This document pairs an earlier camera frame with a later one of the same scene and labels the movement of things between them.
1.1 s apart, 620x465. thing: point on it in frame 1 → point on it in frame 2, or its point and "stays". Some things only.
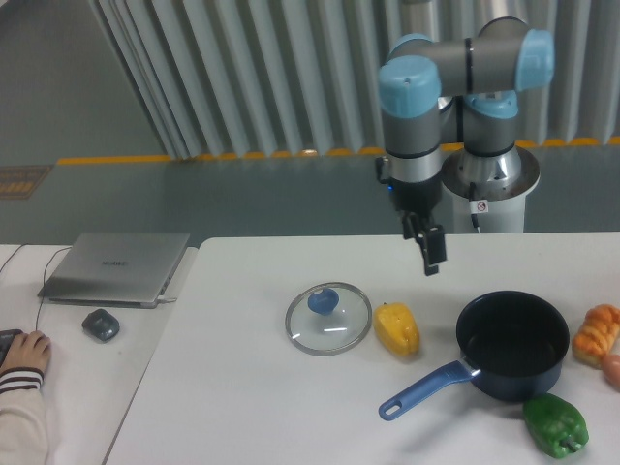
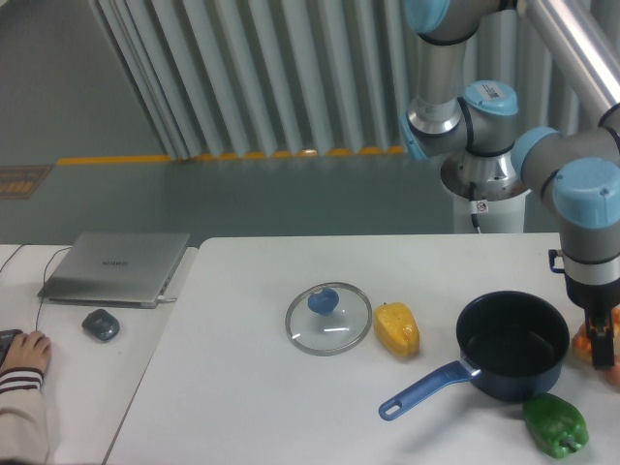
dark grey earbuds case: x=101 y=325 stays
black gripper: x=418 y=198 → x=601 y=329
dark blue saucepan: x=511 y=343 stays
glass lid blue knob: x=327 y=319 stays
